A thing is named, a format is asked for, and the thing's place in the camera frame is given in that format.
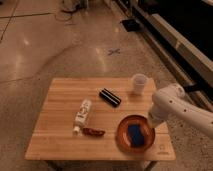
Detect black rectangular box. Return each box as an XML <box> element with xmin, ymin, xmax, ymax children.
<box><xmin>99</xmin><ymin>89</ymin><xmax>121</xmax><ymax>107</ymax></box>

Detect cables on floor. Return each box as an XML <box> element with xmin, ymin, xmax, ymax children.
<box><xmin>54</xmin><ymin>0</ymin><xmax>88</xmax><ymax>23</ymax></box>

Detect wooden table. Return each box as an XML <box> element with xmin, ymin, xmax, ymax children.
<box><xmin>25</xmin><ymin>78</ymin><xmax>175</xmax><ymax>161</ymax></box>

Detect translucent plastic cup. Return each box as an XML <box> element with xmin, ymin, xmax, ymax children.
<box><xmin>132</xmin><ymin>73</ymin><xmax>147</xmax><ymax>95</ymax></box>

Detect black floor box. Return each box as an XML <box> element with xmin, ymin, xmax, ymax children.
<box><xmin>121</xmin><ymin>19</ymin><xmax>140</xmax><ymax>32</ymax></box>

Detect white tube bottle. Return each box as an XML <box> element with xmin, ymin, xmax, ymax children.
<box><xmin>73</xmin><ymin>99</ymin><xmax>92</xmax><ymax>134</ymax></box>

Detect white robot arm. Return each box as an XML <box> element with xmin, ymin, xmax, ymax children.
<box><xmin>148</xmin><ymin>84</ymin><xmax>213</xmax><ymax>139</ymax></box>

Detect blue sponge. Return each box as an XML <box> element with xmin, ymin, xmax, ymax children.
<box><xmin>128</xmin><ymin>124</ymin><xmax>145</xmax><ymax>147</ymax></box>

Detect red chili pepper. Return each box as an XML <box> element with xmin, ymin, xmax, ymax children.
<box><xmin>82</xmin><ymin>128</ymin><xmax>105</xmax><ymax>137</ymax></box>

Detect orange ceramic bowl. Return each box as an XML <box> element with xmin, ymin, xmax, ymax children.
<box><xmin>116</xmin><ymin>115</ymin><xmax>155</xmax><ymax>153</ymax></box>

